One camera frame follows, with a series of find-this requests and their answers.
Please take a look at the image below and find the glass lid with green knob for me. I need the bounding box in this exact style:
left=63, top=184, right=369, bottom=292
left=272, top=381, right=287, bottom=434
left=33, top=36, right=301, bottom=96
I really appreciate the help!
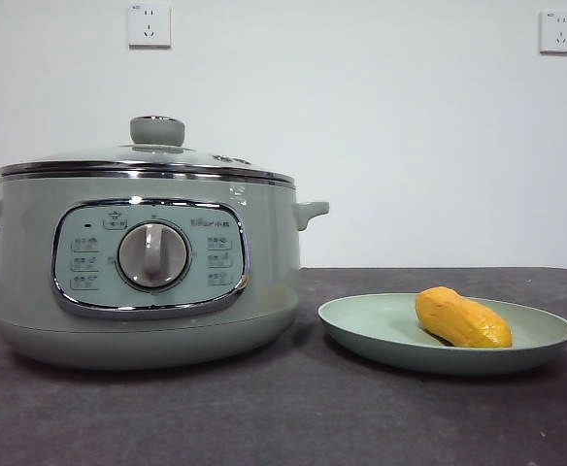
left=0, top=115, right=297, bottom=188

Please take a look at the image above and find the white wall socket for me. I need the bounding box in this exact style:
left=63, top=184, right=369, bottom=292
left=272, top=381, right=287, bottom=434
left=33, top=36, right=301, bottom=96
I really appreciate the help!
left=127, top=3, right=173, bottom=50
left=538, top=11, right=567, bottom=55

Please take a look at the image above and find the pale green electric steamer pot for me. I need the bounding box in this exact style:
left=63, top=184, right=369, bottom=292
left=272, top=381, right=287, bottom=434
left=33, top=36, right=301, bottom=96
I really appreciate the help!
left=0, top=174, right=331, bottom=371

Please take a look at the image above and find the pale green round plate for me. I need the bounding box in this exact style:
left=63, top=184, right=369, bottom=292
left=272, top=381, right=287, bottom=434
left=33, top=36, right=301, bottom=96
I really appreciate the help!
left=317, top=291, right=567, bottom=376

